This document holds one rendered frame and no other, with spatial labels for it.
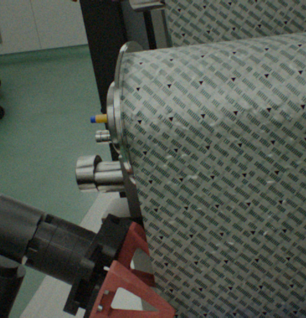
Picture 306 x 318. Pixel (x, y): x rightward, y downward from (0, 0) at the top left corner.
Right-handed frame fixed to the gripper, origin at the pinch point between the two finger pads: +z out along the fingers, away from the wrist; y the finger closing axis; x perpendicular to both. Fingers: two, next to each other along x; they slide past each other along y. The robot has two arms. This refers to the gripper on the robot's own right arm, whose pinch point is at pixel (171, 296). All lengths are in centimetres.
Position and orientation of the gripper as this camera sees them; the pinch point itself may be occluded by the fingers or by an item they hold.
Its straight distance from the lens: 83.5
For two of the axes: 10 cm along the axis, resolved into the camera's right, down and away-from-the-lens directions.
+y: -2.1, 3.8, -9.0
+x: 3.3, -8.4, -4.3
